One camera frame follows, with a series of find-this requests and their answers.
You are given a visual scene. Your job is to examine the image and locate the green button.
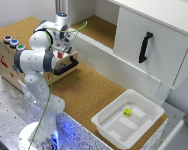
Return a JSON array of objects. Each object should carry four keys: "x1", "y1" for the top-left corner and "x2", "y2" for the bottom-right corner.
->
[{"x1": 15, "y1": 43, "x2": 27, "y2": 53}]

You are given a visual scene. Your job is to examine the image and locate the green cable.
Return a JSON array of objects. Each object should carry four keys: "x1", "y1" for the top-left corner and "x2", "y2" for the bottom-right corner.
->
[{"x1": 26, "y1": 21, "x2": 89, "y2": 150}]

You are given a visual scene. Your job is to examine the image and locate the black door handle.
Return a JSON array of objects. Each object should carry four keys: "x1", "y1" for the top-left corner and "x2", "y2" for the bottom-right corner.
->
[{"x1": 138, "y1": 31, "x2": 154, "y2": 64}]

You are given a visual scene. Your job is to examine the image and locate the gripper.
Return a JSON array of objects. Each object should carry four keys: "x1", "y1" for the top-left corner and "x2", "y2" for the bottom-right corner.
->
[{"x1": 55, "y1": 31, "x2": 78, "y2": 53}]

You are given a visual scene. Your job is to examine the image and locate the yellow block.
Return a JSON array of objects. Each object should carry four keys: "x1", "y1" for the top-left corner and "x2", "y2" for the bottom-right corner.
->
[{"x1": 123, "y1": 108, "x2": 132, "y2": 117}]

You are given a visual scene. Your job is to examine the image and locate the white cabinet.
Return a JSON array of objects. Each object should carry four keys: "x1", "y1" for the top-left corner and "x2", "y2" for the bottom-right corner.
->
[{"x1": 54, "y1": 0, "x2": 188, "y2": 108}]

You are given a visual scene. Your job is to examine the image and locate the blue button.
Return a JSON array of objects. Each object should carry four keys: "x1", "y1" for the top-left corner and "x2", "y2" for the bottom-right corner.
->
[{"x1": 9, "y1": 38, "x2": 20, "y2": 49}]

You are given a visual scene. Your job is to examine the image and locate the black drawer handle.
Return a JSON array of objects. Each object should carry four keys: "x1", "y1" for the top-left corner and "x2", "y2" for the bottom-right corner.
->
[{"x1": 53, "y1": 54, "x2": 80, "y2": 77}]

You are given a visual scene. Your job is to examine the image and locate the wooden drawer box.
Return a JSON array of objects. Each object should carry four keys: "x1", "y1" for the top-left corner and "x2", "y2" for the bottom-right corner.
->
[{"x1": 0, "y1": 16, "x2": 79, "y2": 93}]

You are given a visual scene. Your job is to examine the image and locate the wooden drawer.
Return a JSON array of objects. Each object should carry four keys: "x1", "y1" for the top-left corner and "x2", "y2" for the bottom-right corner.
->
[{"x1": 47, "y1": 49, "x2": 80, "y2": 83}]

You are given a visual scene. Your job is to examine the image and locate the white plastic box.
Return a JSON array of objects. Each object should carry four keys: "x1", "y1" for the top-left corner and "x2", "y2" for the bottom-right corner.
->
[{"x1": 90, "y1": 88, "x2": 166, "y2": 150}]

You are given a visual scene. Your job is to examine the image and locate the red button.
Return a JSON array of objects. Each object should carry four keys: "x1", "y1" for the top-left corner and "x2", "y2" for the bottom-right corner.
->
[{"x1": 3, "y1": 34, "x2": 13, "y2": 45}]

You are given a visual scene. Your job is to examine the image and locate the white sliding door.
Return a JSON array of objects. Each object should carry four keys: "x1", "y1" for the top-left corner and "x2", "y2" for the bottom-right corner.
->
[{"x1": 112, "y1": 6, "x2": 188, "y2": 89}]

